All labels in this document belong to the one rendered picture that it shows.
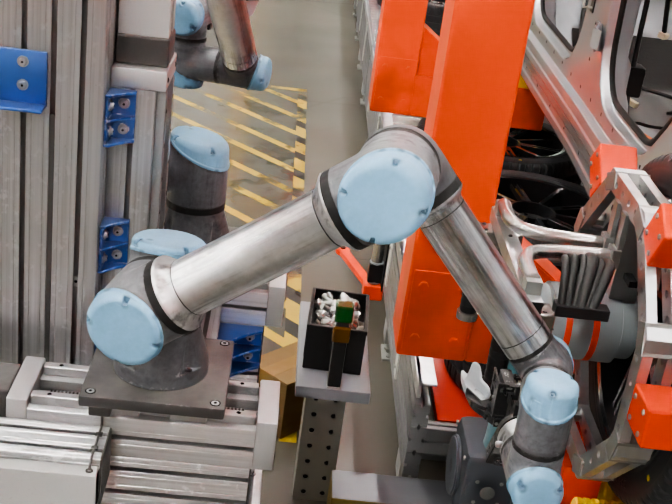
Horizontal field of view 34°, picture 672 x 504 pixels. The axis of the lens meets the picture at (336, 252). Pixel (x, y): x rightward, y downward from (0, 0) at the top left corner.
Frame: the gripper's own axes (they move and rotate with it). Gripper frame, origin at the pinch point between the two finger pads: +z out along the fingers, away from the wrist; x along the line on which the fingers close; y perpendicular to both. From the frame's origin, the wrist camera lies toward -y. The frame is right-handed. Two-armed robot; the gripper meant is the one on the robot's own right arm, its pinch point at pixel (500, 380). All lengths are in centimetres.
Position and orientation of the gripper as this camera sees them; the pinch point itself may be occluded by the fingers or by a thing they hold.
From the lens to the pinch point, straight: 190.1
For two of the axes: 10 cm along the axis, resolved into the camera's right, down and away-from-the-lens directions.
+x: -9.9, -1.1, -0.5
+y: 1.3, -9.1, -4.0
